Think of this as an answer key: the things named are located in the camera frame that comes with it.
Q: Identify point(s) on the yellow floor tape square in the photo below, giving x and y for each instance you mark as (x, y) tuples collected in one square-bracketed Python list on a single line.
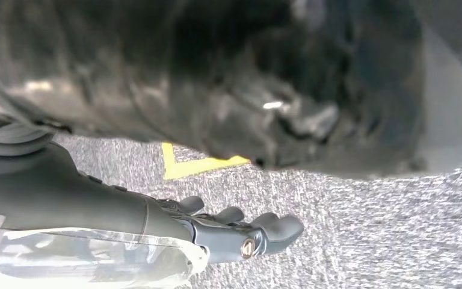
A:
[(191, 166)]

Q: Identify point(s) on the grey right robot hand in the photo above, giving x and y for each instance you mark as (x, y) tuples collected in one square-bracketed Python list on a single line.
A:
[(215, 79)]

